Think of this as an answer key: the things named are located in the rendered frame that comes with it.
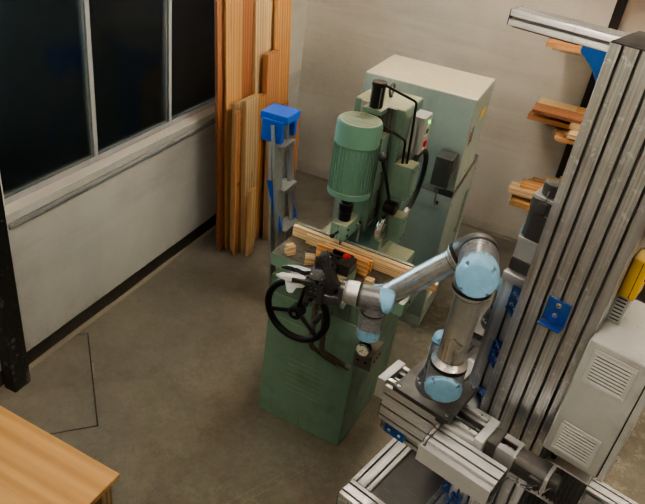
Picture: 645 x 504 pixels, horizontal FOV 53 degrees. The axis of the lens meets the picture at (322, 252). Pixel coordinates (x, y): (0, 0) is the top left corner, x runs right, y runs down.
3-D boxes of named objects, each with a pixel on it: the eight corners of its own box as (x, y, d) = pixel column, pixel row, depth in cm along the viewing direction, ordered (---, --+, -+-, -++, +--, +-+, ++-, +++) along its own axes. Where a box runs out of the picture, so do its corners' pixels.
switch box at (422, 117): (404, 151, 270) (411, 115, 261) (412, 144, 277) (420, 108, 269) (417, 155, 268) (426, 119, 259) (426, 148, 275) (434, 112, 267)
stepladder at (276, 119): (259, 303, 389) (255, 112, 330) (279, 283, 409) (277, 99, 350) (283, 310, 383) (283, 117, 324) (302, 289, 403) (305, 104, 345)
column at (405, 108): (330, 247, 298) (354, 96, 259) (351, 228, 315) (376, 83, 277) (374, 264, 290) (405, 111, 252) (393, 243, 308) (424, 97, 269)
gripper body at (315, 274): (301, 301, 198) (339, 310, 196) (305, 276, 195) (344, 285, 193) (307, 290, 205) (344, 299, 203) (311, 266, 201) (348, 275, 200)
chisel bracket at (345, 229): (328, 239, 267) (331, 221, 263) (343, 226, 278) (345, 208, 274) (344, 245, 265) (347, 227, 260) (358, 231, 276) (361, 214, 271)
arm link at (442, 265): (485, 212, 194) (360, 284, 217) (485, 229, 185) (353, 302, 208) (507, 241, 197) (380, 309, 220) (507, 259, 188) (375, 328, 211)
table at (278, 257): (257, 273, 265) (258, 261, 262) (294, 243, 289) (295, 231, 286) (392, 330, 245) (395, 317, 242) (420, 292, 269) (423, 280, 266)
